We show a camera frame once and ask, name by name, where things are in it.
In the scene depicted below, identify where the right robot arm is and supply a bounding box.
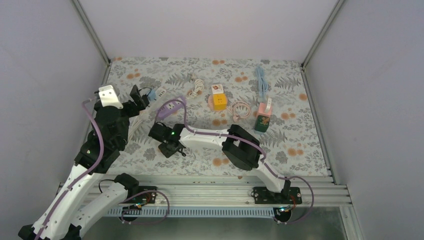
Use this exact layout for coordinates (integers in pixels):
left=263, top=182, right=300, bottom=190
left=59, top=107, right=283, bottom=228
left=148, top=122, right=303, bottom=205

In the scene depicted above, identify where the yellow cube socket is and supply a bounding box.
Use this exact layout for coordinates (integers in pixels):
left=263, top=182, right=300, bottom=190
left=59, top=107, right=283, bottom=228
left=212, top=93, right=228, bottom=111

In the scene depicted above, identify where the blue power strip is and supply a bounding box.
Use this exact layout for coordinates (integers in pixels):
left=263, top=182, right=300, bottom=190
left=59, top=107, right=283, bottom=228
left=254, top=130, right=266, bottom=135

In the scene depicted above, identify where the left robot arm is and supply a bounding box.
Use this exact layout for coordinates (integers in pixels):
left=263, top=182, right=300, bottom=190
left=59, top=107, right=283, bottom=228
left=18, top=85, right=149, bottom=240

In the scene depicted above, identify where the white cube adapter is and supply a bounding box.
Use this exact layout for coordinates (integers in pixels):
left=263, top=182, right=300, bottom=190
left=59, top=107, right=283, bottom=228
left=264, top=97, right=272, bottom=113

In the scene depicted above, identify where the white power strip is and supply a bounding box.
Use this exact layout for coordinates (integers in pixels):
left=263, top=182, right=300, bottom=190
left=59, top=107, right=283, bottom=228
left=155, top=86, right=167, bottom=100

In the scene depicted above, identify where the blue cube socket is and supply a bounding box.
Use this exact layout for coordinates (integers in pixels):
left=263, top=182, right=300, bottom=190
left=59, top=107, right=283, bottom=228
left=147, top=89, right=157, bottom=102

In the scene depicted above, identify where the aluminium rail base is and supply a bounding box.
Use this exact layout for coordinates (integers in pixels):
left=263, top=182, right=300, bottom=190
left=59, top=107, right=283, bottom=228
left=52, top=175, right=354, bottom=220

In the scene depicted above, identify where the black power adapter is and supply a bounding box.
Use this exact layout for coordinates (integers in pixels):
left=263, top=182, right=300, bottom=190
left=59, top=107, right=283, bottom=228
left=138, top=86, right=153, bottom=107

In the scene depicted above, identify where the white strip cable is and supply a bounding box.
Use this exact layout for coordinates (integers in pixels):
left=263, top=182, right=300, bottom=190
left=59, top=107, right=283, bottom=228
left=127, top=110, right=148, bottom=142

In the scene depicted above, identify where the floral table mat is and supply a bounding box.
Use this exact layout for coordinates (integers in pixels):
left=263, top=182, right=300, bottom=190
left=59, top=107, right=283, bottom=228
left=107, top=57, right=328, bottom=177

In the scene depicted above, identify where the purple power strip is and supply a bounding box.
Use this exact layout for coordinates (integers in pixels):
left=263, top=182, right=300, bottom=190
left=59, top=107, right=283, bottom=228
left=155, top=96, right=186, bottom=121

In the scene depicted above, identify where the dark green cube socket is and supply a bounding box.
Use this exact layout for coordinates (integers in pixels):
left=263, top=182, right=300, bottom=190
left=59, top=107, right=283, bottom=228
left=254, top=116, right=270, bottom=132

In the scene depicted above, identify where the pink cube socket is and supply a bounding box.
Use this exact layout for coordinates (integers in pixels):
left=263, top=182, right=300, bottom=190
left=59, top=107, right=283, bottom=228
left=256, top=102, right=272, bottom=118

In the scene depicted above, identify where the white cube socket with sticker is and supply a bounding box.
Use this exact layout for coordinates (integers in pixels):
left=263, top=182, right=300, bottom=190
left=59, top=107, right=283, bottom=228
left=211, top=84, right=224, bottom=95

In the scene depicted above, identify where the pink round power socket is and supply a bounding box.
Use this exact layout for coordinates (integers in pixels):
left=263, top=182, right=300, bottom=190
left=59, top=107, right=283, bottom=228
left=207, top=95, right=220, bottom=112

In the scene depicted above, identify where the white coiled cable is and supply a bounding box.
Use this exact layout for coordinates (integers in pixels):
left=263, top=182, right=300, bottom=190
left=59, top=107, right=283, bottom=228
left=187, top=73, right=205, bottom=99

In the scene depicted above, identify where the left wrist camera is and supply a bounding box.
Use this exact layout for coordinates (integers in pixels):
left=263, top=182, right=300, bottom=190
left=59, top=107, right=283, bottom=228
left=98, top=84, right=124, bottom=109

